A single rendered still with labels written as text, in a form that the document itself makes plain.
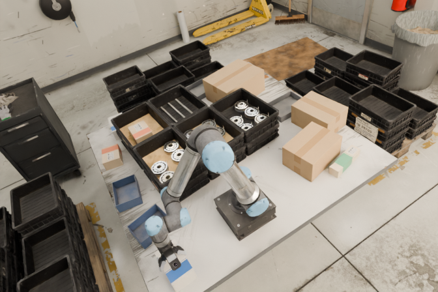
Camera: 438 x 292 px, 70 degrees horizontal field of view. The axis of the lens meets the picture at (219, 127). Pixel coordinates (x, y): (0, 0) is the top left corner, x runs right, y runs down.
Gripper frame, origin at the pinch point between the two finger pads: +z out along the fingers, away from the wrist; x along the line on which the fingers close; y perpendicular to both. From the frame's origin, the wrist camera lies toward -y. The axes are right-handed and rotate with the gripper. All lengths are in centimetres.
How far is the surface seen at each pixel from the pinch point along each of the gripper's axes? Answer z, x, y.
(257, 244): 6.5, -39.8, -14.9
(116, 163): 3, 0, 90
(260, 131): -9, -87, 37
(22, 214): 27, 73, 119
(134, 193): 6, -1, 60
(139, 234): 5.9, 8.1, 30.9
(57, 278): 27, 61, 52
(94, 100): 76, -19, 309
